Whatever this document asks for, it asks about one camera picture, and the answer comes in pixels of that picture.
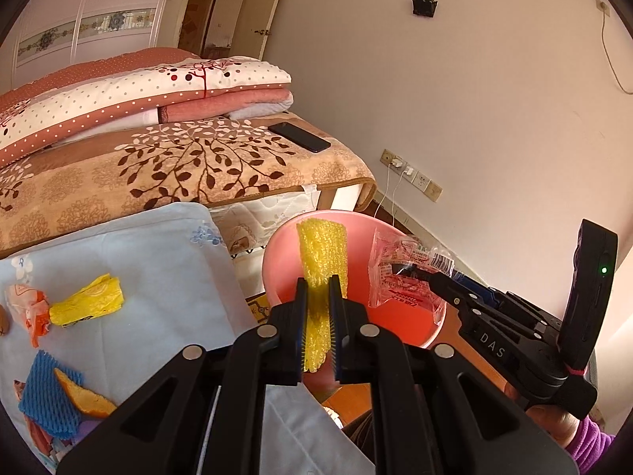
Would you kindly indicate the orange peel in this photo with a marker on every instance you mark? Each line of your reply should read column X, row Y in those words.
column 84, row 398

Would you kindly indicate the black wall device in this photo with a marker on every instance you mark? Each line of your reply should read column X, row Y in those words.
column 423, row 5

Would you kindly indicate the pink plastic bin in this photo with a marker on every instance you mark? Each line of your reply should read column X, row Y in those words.
column 287, row 267

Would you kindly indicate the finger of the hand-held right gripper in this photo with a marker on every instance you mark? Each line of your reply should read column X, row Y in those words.
column 482, row 291
column 487, row 339

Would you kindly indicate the person's right hand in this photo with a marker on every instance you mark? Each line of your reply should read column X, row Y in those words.
column 554, row 425

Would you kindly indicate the dotted folded quilt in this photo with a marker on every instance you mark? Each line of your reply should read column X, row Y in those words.
column 123, row 89

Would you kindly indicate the white wall socket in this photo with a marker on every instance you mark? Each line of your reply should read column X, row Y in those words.
column 399, row 164
column 422, row 180

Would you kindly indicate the red printed wrapper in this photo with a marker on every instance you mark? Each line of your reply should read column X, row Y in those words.
column 39, row 440

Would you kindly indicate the yellow plastic bag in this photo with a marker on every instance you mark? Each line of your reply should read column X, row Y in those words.
column 89, row 302

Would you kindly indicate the black smartphone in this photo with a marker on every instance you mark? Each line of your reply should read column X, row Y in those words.
column 299, row 137

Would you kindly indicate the high wall socket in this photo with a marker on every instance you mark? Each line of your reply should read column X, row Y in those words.
column 603, row 6

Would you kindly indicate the person's dark clothing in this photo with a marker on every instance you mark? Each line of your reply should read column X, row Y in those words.
column 361, row 435

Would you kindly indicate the purple wrapper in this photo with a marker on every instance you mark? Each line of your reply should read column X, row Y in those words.
column 84, row 430

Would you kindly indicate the orange and white wrapper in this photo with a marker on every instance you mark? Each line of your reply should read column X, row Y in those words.
column 29, row 311

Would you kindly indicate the white quilted mattress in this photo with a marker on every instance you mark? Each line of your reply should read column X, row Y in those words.
column 257, row 212

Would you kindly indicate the white folded sheet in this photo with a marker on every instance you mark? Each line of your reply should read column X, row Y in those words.
column 267, row 110

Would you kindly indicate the yellow foam net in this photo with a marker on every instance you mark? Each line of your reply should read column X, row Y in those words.
column 321, row 247

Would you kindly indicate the brown leaf-print blanket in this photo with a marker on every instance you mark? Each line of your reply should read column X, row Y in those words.
column 148, row 183

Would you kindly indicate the white charger plug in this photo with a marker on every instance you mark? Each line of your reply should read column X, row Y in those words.
column 409, row 171

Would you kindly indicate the light blue cloth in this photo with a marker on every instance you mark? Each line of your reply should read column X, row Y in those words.
column 163, row 277

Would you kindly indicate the clear plastic wrapper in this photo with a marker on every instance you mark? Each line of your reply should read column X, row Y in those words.
column 390, row 257

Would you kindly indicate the cream door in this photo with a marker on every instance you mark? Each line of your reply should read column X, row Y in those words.
column 272, row 5

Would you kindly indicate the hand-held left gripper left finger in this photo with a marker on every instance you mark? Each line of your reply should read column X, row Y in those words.
column 302, row 321

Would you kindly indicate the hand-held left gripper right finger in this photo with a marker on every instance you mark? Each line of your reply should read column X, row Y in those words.
column 335, row 321

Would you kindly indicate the blue foam net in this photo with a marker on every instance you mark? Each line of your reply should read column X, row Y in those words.
column 42, row 391

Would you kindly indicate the pink folded blanket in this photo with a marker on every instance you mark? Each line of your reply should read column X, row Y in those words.
column 222, row 104

